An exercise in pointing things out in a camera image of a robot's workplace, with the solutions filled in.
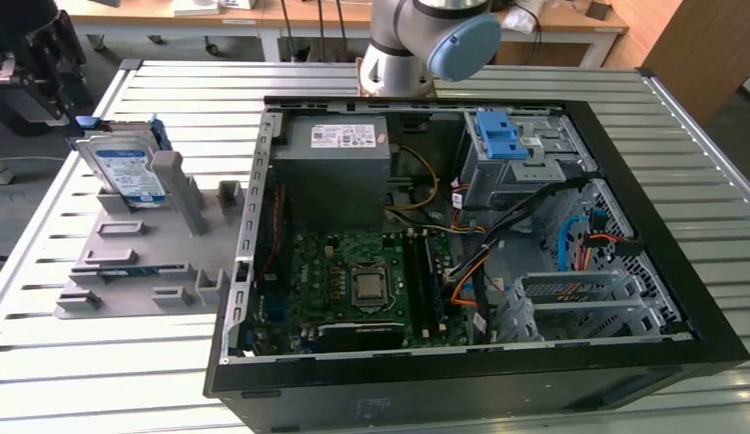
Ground hard disk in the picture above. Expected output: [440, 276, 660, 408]
[66, 115, 174, 209]

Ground blue data wire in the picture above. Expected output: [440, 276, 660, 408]
[555, 215, 594, 272]

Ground grey metal disk bay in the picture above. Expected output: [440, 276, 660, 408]
[493, 270, 695, 343]

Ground black mesh waste bin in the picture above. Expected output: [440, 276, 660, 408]
[0, 85, 67, 137]

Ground large white box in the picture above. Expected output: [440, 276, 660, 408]
[171, 0, 222, 18]

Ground grey parts rack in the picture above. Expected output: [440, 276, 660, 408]
[52, 151, 249, 320]

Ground blue labelled RAM stick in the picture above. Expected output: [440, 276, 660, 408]
[71, 266, 193, 278]

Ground grey power supply unit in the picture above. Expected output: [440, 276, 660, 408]
[270, 115, 393, 231]

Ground green motherboard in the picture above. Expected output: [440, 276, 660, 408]
[253, 228, 472, 356]

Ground metal CPU socket cover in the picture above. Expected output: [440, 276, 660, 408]
[346, 259, 393, 316]

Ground silver CPU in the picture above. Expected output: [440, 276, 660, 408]
[353, 273, 385, 304]

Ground blue plastic drive latch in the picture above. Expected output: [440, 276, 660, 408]
[475, 110, 529, 159]

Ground black RAM slot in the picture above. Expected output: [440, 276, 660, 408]
[404, 230, 428, 338]

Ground black graphics card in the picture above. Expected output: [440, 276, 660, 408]
[313, 320, 407, 352]

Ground black RAM stick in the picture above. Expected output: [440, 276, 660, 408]
[420, 234, 449, 335]

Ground grey metal drive cage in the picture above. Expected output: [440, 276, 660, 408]
[457, 108, 599, 213]

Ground black open PC case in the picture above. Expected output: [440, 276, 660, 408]
[203, 94, 750, 434]

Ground brown wooden cabinet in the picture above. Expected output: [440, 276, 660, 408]
[603, 0, 750, 123]

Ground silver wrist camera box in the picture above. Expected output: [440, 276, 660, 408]
[0, 53, 19, 88]

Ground wooden desk with white frame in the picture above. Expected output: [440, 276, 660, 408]
[66, 0, 630, 69]

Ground yellow wire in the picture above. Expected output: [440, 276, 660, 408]
[389, 144, 443, 212]

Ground black cable bundle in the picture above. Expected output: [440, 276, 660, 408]
[445, 178, 594, 281]

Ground orange wire bundle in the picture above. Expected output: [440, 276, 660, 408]
[447, 264, 480, 309]

